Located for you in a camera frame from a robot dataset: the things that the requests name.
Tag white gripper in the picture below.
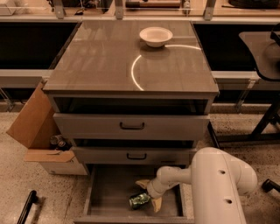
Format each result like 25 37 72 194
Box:
136 178 172 213

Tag green soda can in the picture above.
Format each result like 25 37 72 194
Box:
129 192 151 210

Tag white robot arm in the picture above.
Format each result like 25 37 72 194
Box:
136 147 257 224

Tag grey open bottom drawer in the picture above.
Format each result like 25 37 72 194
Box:
73 164 194 224

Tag grey middle drawer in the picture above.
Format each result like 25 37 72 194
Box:
72 147 196 165

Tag grey drawer cabinet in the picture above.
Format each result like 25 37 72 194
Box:
43 19 221 179

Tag grey top drawer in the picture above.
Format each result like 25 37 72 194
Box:
53 113 209 141

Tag cans inside cardboard box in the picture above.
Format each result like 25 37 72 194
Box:
50 135 71 151

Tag black caster bottom right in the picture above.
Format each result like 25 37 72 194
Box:
262 179 280 193

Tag brown cardboard box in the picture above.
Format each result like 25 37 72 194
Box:
7 82 88 175

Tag white ceramic bowl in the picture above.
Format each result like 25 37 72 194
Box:
139 27 173 47

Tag black metal stand frame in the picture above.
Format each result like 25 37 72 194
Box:
206 95 280 149

